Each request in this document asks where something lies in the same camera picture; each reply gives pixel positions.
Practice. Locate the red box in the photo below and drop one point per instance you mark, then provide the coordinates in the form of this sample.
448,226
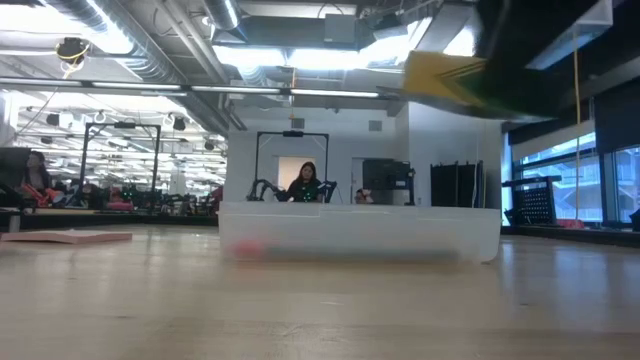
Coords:
570,223

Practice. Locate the black background rig frame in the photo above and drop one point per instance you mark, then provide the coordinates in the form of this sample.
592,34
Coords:
292,133
122,125

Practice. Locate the clear plastic pencil case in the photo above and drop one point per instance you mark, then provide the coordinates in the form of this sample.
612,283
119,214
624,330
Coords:
360,230

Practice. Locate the black cabinet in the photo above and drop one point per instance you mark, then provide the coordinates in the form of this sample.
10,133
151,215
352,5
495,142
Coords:
387,175

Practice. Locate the silver round air duct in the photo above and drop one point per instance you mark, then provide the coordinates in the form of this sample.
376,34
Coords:
222,12

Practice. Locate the grey ceiling junction box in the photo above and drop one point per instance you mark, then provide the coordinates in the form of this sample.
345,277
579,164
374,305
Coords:
340,29

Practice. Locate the pink sticky note pad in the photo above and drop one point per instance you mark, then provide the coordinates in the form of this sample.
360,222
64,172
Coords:
65,237

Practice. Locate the black perforated cart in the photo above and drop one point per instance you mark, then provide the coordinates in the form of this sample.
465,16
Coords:
535,205

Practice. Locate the yellow green crayon box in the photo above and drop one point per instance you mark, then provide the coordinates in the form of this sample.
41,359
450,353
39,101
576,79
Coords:
435,75

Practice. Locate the long ceiling light bar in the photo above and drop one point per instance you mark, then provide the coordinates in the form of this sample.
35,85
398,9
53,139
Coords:
135,86

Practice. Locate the black background robot arm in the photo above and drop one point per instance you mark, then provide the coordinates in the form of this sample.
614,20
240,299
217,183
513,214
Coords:
329,189
260,187

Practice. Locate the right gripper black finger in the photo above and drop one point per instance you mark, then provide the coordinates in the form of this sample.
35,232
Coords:
515,75

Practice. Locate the person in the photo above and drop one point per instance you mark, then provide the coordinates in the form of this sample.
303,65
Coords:
306,187
363,196
36,175

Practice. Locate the black monitor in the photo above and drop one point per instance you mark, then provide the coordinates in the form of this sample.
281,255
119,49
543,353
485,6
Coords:
12,165

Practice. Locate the black folding panels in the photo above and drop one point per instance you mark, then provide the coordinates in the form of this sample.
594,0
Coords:
455,190

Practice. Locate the pink bag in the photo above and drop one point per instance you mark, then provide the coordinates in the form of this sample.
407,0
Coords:
120,206

